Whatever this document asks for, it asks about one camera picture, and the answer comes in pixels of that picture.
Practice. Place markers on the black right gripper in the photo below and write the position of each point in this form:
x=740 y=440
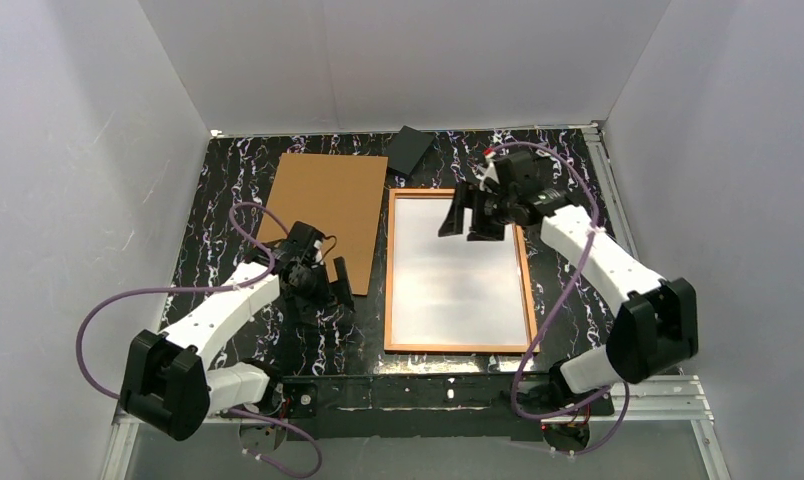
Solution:
x=478 y=210

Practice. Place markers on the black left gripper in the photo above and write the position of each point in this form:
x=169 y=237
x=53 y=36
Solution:
x=324 y=291

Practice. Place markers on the printed photo of window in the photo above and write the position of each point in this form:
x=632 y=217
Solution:
x=455 y=278

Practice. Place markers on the orange picture frame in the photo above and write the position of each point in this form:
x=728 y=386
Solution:
x=389 y=278

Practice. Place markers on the brown cardboard backing board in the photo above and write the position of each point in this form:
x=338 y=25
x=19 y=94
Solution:
x=340 y=195

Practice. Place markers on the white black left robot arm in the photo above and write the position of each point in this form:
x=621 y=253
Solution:
x=170 y=381

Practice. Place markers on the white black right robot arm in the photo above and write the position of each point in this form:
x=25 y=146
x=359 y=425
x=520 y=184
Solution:
x=655 y=324

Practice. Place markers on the black square block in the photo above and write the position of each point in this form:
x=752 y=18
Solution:
x=406 y=150

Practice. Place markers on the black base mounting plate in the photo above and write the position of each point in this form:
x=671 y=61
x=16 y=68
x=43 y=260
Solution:
x=406 y=406

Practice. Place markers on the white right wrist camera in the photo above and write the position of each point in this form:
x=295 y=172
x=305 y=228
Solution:
x=488 y=179

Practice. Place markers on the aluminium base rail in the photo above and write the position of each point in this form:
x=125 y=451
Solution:
x=660 y=429

